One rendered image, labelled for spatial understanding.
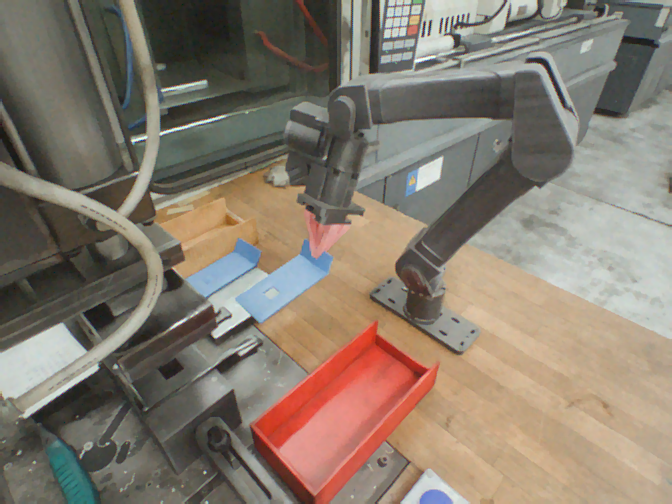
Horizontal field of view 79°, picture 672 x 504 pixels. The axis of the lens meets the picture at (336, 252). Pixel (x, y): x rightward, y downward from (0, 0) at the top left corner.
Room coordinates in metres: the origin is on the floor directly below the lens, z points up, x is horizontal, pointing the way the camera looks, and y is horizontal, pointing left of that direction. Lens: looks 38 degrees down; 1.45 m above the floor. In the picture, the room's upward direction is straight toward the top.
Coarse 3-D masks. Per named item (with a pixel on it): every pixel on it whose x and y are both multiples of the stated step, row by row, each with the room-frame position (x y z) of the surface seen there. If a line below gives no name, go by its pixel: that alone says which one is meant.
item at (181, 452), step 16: (176, 368) 0.35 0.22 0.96; (128, 400) 0.33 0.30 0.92; (224, 400) 0.29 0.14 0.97; (208, 416) 0.27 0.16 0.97; (224, 416) 0.29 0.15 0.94; (240, 416) 0.30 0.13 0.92; (192, 432) 0.26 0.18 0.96; (160, 448) 0.26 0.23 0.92; (176, 448) 0.24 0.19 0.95; (192, 448) 0.25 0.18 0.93; (176, 464) 0.24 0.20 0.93
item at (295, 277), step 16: (304, 240) 0.56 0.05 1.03; (304, 256) 0.54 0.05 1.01; (320, 256) 0.52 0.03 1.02; (288, 272) 0.51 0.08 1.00; (304, 272) 0.51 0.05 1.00; (320, 272) 0.50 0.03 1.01; (256, 288) 0.48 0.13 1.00; (288, 288) 0.47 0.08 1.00; (304, 288) 0.47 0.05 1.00; (240, 304) 0.45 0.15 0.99; (256, 304) 0.44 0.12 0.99; (272, 304) 0.44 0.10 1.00
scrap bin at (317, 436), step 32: (352, 352) 0.40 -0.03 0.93; (384, 352) 0.42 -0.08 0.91; (320, 384) 0.35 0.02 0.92; (352, 384) 0.36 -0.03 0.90; (384, 384) 0.36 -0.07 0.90; (416, 384) 0.33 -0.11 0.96; (288, 416) 0.31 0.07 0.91; (320, 416) 0.31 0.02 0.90; (352, 416) 0.31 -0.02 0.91; (384, 416) 0.28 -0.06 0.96; (256, 448) 0.26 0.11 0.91; (288, 448) 0.26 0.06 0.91; (320, 448) 0.26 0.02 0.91; (352, 448) 0.26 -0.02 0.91; (288, 480) 0.22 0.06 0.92; (320, 480) 0.22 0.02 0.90
